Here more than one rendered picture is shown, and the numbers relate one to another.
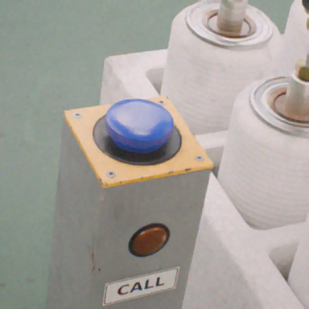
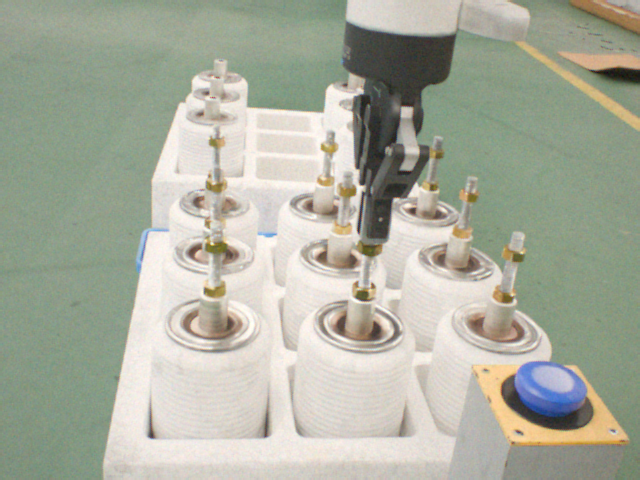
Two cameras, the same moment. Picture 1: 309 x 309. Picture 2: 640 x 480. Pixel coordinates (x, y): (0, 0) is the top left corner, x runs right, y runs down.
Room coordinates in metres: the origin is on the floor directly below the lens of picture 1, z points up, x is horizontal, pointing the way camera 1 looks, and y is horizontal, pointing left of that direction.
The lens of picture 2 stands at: (0.46, 0.40, 0.57)
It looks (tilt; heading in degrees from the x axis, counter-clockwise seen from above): 26 degrees down; 291
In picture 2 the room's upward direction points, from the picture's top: 6 degrees clockwise
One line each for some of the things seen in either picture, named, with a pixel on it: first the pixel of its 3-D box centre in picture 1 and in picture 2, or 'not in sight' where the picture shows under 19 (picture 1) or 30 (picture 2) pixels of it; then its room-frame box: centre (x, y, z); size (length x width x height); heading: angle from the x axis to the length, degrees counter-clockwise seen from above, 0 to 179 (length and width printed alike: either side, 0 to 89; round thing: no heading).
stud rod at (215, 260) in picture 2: not in sight; (215, 268); (0.70, -0.02, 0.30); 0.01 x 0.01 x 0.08; 33
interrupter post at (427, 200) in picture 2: not in sight; (427, 202); (0.62, -0.35, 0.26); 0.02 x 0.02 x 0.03
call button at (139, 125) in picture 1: (138, 129); (548, 392); (0.45, 0.03, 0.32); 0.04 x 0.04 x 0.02
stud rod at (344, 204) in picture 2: not in sight; (344, 210); (0.66, -0.18, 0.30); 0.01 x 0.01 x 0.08; 35
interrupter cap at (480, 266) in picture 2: not in sight; (456, 262); (0.56, -0.24, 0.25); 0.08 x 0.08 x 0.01
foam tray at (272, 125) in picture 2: not in sight; (282, 193); (0.94, -0.65, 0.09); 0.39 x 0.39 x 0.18; 28
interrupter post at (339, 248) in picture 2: not in sight; (339, 246); (0.66, -0.18, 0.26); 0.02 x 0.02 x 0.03
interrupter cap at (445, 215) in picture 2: not in sight; (425, 212); (0.62, -0.35, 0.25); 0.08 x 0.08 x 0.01
